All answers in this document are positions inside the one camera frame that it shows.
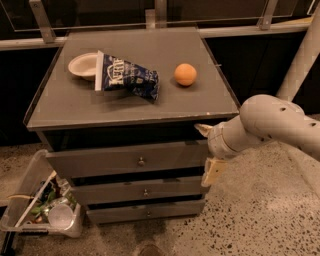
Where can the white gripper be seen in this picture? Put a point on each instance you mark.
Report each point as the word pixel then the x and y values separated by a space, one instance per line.
pixel 216 142

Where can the grey top drawer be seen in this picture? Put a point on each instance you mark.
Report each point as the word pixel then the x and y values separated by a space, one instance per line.
pixel 128 159

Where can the grey drawer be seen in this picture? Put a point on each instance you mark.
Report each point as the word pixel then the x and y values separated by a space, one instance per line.
pixel 143 212
pixel 138 190
pixel 128 159

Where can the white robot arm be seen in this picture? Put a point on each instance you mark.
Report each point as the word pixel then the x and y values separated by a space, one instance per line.
pixel 261 119

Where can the grey middle drawer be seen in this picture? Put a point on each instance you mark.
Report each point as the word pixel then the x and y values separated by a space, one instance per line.
pixel 138 190

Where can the grey bottom drawer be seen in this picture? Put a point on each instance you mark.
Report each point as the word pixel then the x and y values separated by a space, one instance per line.
pixel 143 212

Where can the grey drawer cabinet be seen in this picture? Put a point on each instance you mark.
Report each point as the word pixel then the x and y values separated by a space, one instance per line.
pixel 68 114

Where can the orange fruit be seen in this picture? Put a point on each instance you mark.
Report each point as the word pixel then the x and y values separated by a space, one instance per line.
pixel 185 74

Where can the blue chip bag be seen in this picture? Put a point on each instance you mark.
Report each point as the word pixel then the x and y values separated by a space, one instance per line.
pixel 113 73

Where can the white slanted pole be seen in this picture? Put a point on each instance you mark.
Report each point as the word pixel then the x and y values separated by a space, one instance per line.
pixel 303 61

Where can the white paper bowl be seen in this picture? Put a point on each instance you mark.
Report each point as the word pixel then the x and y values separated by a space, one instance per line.
pixel 84 66

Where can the white plastic cup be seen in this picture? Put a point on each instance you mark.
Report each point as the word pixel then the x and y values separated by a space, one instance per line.
pixel 60 216

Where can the clear plastic bin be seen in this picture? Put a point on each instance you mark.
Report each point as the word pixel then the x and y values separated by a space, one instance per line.
pixel 39 191

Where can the metal railing with glass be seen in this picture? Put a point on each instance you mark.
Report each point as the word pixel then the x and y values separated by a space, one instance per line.
pixel 31 24

